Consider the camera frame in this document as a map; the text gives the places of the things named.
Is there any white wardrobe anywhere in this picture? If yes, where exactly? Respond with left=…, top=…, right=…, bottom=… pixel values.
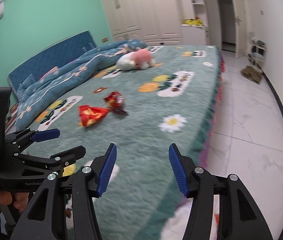
left=102, top=0, right=210, bottom=46

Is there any red gold fabric pouch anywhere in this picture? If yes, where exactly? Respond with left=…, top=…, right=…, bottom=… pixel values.
left=79, top=105, right=109, bottom=127

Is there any blue floral quilt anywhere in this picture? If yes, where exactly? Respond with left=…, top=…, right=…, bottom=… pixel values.
left=15, top=39, right=147, bottom=130

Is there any white door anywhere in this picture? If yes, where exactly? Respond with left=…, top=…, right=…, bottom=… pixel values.
left=232, top=0, right=247, bottom=59

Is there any red snack wrapper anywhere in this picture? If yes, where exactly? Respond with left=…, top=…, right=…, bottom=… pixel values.
left=104, top=91, right=128, bottom=114

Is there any white nightstand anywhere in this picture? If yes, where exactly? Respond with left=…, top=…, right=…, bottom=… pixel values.
left=5, top=103, right=19, bottom=133

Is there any person's left hand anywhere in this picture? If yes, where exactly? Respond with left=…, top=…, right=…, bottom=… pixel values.
left=0, top=190, right=29, bottom=213

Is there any yellow item on shelf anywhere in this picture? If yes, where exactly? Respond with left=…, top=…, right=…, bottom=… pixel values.
left=184, top=17, right=204, bottom=27

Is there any pink white plush toy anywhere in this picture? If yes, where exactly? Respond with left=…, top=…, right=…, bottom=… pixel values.
left=116, top=49, right=155, bottom=71

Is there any white shoe rack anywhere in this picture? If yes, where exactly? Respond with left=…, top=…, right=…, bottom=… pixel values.
left=248, top=37, right=266, bottom=69

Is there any blue quilted headboard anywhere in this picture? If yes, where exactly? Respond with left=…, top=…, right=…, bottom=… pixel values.
left=8, top=30, right=97, bottom=93

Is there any brown door mat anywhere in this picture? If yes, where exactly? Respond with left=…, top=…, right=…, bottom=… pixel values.
left=240, top=66, right=263, bottom=85

